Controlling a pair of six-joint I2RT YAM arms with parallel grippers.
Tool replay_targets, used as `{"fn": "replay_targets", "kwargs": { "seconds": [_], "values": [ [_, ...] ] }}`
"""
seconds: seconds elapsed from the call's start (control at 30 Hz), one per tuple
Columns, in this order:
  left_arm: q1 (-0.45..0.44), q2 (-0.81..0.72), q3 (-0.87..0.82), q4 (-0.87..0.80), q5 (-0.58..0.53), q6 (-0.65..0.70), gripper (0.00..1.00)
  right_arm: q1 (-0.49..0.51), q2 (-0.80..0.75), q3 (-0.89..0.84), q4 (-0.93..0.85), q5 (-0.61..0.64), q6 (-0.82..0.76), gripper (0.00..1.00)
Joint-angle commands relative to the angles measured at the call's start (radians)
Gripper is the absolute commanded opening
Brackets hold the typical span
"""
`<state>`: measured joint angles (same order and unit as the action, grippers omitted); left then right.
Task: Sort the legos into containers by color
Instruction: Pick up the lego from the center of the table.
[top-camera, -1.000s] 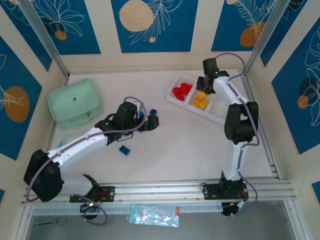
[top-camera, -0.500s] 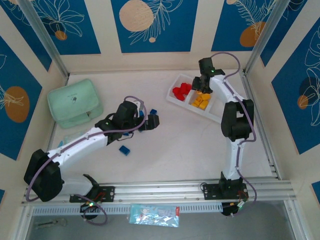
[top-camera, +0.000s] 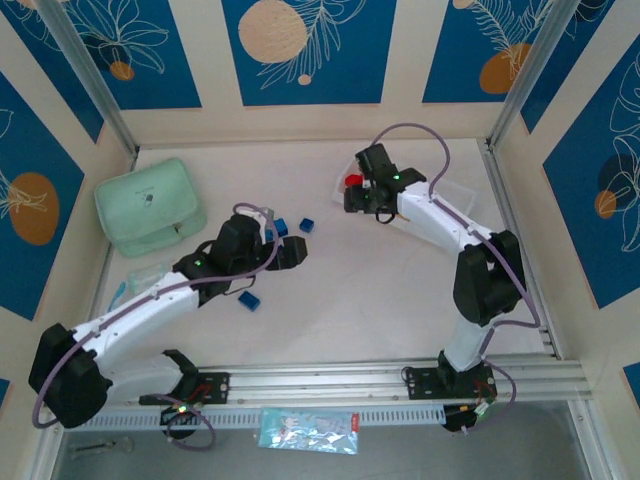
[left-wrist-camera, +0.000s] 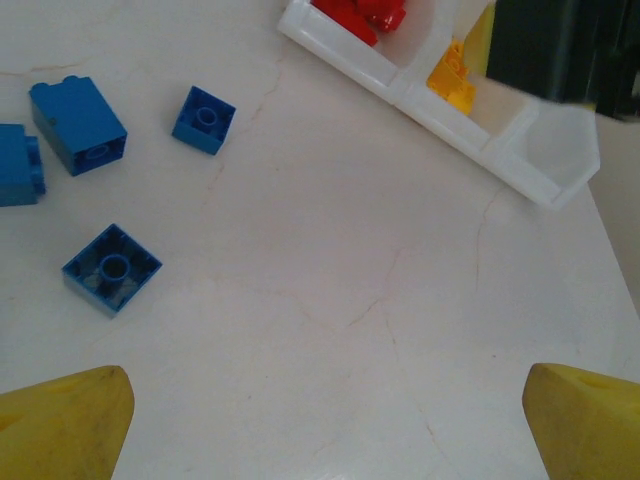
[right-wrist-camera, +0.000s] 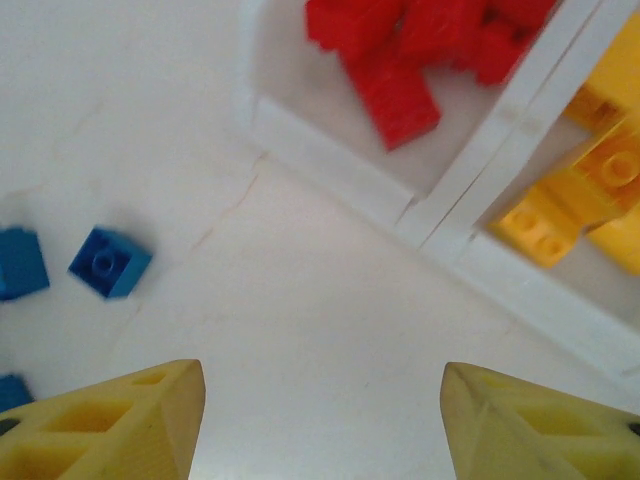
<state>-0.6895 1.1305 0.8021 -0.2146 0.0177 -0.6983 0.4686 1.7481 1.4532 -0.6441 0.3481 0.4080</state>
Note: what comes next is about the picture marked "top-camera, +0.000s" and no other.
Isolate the white three-compartment tray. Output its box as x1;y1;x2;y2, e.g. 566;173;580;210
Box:
331;158;477;247

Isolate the clear wrapped plastic packet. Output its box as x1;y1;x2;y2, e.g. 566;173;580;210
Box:
127;263;169;292

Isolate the mint green zip pouch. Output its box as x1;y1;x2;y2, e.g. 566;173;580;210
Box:
93;157;209;260

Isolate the light blue printed packet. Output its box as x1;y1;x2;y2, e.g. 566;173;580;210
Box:
257;406;361;456

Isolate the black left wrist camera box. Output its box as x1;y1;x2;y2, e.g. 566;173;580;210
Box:
219;213;266;254

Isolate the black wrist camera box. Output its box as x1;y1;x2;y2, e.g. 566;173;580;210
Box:
219;213;266;254
355;143;396;177

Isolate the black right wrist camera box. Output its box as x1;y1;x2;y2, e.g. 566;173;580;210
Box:
355;143;396;177

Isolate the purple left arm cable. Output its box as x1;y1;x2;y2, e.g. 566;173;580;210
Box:
32;202;280;454

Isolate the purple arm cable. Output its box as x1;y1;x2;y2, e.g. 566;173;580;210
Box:
32;202;280;454
372;122;541;435

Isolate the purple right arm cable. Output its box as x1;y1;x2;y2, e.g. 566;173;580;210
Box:
372;122;541;435

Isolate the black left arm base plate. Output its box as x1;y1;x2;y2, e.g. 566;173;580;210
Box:
138;370;232;407

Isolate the aluminium side rail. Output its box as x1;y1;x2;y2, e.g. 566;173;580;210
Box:
477;138;564;360

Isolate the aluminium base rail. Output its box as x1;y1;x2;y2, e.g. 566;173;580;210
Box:
42;355;586;407

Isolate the grey slotted cable duct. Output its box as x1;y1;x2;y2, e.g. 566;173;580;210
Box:
64;403;447;432

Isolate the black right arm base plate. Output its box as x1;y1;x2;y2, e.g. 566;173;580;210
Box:
403;366;497;401

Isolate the aluminium frame post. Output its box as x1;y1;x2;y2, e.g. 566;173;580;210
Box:
35;0;140;157
485;0;585;151

